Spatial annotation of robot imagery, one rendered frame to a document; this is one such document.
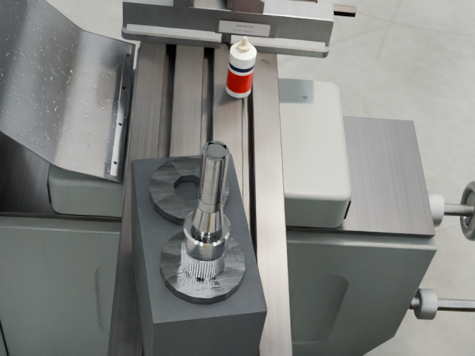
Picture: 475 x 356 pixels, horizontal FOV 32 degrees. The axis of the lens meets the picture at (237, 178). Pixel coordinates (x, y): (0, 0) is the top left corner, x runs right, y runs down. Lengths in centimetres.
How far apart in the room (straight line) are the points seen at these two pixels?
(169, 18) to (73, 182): 31
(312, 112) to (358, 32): 148
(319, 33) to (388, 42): 154
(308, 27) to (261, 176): 30
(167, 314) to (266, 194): 39
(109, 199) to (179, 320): 54
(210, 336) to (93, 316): 79
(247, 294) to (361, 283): 70
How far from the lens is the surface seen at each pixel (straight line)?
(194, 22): 138
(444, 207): 163
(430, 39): 298
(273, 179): 121
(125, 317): 106
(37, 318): 167
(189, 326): 86
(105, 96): 139
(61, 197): 136
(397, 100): 271
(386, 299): 160
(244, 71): 127
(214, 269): 84
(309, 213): 137
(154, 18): 138
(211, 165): 73
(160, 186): 92
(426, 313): 162
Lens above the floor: 182
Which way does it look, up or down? 50 degrees down
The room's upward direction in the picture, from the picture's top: 8 degrees clockwise
